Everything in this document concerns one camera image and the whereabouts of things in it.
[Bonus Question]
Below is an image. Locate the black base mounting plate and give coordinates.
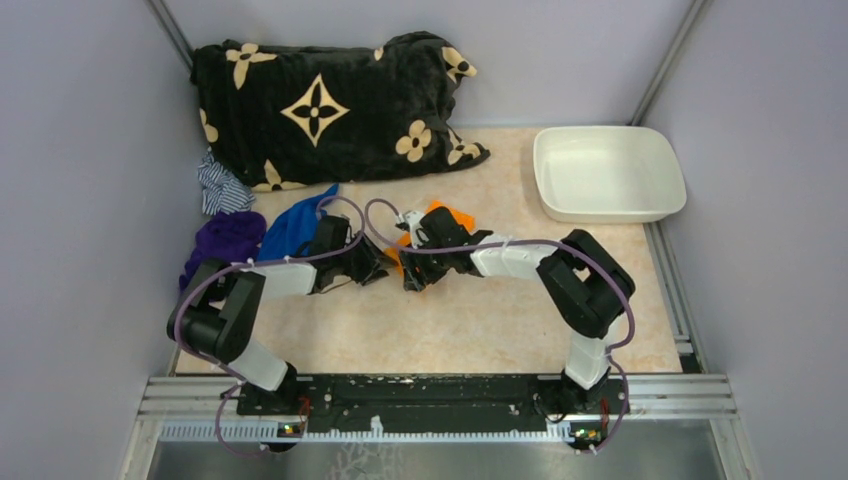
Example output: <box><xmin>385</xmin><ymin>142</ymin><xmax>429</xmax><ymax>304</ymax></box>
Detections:
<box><xmin>236</xmin><ymin>374</ymin><xmax>630</xmax><ymax>434</ymax></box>

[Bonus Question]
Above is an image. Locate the orange towel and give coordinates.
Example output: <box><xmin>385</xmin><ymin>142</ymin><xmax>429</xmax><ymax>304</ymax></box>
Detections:
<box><xmin>383</xmin><ymin>201</ymin><xmax>475</xmax><ymax>284</ymax></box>

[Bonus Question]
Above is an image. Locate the aluminium frame rail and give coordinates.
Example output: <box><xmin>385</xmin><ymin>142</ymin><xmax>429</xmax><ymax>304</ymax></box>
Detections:
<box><xmin>120</xmin><ymin>373</ymin><xmax>758</xmax><ymax>479</ymax></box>

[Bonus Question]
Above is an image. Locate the blue towel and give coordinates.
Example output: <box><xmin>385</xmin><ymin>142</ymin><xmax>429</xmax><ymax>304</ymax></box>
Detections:
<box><xmin>256</xmin><ymin>184</ymin><xmax>339</xmax><ymax>261</ymax></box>

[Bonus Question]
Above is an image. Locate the black floral blanket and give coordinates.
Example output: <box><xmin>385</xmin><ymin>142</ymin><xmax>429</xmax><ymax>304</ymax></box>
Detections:
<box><xmin>191</xmin><ymin>31</ymin><xmax>490</xmax><ymax>192</ymax></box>

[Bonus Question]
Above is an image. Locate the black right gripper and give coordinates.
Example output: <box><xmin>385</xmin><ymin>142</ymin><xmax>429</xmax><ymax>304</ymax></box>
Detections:
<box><xmin>397</xmin><ymin>232</ymin><xmax>452</xmax><ymax>292</ymax></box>

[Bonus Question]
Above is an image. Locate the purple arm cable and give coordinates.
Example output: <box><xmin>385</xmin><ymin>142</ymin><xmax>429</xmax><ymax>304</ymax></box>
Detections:
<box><xmin>168</xmin><ymin>195</ymin><xmax>368</xmax><ymax>460</ymax></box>
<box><xmin>363</xmin><ymin>197</ymin><xmax>639</xmax><ymax>456</ymax></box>

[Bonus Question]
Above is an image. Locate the white plastic basin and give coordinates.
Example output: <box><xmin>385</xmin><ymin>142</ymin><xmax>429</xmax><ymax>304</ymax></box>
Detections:
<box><xmin>532</xmin><ymin>125</ymin><xmax>687</xmax><ymax>224</ymax></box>

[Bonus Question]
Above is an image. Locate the purple towel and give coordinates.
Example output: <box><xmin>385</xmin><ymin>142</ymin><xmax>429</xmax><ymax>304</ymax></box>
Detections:
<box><xmin>179</xmin><ymin>211</ymin><xmax>267</xmax><ymax>292</ymax></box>

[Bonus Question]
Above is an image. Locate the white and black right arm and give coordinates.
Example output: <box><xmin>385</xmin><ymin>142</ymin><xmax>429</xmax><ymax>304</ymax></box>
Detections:
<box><xmin>397</xmin><ymin>207</ymin><xmax>635</xmax><ymax>415</ymax></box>

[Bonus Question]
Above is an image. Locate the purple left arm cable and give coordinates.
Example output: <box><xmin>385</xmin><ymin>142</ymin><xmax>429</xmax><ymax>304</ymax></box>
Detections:
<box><xmin>168</xmin><ymin>195</ymin><xmax>368</xmax><ymax>460</ymax></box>

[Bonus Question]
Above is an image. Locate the blue white striped cloth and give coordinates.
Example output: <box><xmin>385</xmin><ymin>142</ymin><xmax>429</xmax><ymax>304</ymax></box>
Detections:
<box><xmin>197</xmin><ymin>148</ymin><xmax>256</xmax><ymax>216</ymax></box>

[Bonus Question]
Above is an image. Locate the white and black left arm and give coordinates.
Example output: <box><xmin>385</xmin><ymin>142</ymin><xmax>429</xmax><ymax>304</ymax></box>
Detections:
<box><xmin>166</xmin><ymin>216</ymin><xmax>398</xmax><ymax>414</ymax></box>

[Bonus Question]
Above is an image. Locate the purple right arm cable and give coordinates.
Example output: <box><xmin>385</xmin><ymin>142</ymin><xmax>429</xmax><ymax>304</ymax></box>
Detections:
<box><xmin>363</xmin><ymin>197</ymin><xmax>639</xmax><ymax>456</ymax></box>

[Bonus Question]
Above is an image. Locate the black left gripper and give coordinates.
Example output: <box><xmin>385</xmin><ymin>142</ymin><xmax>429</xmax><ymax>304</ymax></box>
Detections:
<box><xmin>332</xmin><ymin>229</ymin><xmax>397</xmax><ymax>286</ymax></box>

